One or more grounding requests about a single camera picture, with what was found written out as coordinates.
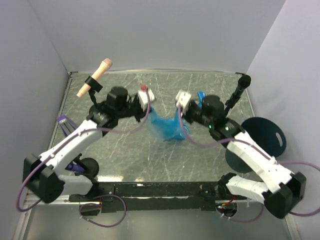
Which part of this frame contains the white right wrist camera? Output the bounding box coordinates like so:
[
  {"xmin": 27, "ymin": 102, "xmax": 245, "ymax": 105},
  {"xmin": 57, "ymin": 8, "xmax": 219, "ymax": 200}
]
[{"xmin": 175, "ymin": 90, "xmax": 192, "ymax": 114}]

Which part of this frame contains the purple microphone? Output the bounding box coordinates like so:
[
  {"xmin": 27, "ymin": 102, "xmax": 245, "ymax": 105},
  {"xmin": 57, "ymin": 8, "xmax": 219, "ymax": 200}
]
[{"xmin": 65, "ymin": 163, "xmax": 85, "ymax": 173}]

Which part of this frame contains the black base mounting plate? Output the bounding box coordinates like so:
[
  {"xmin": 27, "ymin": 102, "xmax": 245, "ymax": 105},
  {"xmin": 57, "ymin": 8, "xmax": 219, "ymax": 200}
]
[{"xmin": 68, "ymin": 181, "xmax": 233, "ymax": 213}]

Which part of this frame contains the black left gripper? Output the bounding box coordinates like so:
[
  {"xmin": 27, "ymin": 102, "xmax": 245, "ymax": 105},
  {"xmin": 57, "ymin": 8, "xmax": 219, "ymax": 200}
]
[{"xmin": 116, "ymin": 91, "xmax": 154, "ymax": 122}]

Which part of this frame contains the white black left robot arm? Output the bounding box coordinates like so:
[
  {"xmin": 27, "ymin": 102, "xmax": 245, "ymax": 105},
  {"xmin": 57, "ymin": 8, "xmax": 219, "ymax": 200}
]
[{"xmin": 23, "ymin": 85, "xmax": 155, "ymax": 204}]

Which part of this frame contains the blue detached trash bag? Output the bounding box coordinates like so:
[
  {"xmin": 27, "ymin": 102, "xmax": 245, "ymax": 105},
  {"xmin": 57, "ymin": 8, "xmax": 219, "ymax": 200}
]
[{"xmin": 146, "ymin": 107, "xmax": 190, "ymax": 141}]

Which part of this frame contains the black microphone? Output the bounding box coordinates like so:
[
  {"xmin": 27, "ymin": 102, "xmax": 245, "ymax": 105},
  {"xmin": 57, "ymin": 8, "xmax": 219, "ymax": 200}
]
[{"xmin": 232, "ymin": 74, "xmax": 252, "ymax": 98}]

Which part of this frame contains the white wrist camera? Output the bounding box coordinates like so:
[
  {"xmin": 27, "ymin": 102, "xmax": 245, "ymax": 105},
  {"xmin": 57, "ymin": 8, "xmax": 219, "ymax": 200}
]
[
  {"xmin": 175, "ymin": 90, "xmax": 192, "ymax": 114},
  {"xmin": 137, "ymin": 84, "xmax": 155, "ymax": 111}
]

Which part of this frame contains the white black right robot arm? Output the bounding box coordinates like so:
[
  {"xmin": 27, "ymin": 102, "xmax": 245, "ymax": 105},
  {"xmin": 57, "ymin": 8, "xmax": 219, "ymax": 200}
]
[{"xmin": 175, "ymin": 91, "xmax": 307, "ymax": 219}]

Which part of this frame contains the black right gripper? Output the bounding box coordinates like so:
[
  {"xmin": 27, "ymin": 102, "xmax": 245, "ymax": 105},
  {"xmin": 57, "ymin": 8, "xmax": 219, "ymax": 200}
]
[{"xmin": 177, "ymin": 100, "xmax": 213, "ymax": 128}]

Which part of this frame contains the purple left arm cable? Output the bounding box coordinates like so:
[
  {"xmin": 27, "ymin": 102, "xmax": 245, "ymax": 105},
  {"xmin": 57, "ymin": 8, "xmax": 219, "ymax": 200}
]
[{"xmin": 16, "ymin": 92, "xmax": 152, "ymax": 227}]

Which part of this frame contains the dark blue trash bin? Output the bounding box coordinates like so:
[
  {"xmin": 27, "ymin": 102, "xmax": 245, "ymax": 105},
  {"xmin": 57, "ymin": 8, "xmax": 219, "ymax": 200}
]
[{"xmin": 225, "ymin": 116, "xmax": 287, "ymax": 174}]

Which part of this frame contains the beige microphone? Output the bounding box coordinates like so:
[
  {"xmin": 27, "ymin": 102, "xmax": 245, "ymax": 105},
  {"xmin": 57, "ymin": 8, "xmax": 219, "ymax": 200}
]
[{"xmin": 76, "ymin": 58, "xmax": 113, "ymax": 98}]

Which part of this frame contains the black right mic stand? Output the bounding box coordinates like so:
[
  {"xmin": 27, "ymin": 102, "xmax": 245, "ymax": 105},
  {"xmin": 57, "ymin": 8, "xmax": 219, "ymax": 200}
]
[{"xmin": 224, "ymin": 94, "xmax": 241, "ymax": 117}]

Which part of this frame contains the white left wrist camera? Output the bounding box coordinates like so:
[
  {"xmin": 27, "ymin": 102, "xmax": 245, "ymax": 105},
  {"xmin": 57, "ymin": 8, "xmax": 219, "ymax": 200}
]
[{"xmin": 137, "ymin": 84, "xmax": 155, "ymax": 111}]

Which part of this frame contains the aluminium rail frame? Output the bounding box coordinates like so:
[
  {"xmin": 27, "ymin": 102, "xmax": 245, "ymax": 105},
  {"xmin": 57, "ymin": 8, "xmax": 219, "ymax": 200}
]
[{"xmin": 23, "ymin": 181, "xmax": 290, "ymax": 206}]

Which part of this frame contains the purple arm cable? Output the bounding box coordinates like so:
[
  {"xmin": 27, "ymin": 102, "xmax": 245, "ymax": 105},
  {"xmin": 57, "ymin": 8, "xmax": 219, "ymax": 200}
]
[
  {"xmin": 177, "ymin": 104, "xmax": 320, "ymax": 223},
  {"xmin": 16, "ymin": 92, "xmax": 152, "ymax": 227}
]

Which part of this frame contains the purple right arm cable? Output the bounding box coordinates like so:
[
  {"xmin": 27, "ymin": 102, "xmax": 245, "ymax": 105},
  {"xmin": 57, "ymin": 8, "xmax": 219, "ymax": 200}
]
[{"xmin": 177, "ymin": 104, "xmax": 320, "ymax": 223}]

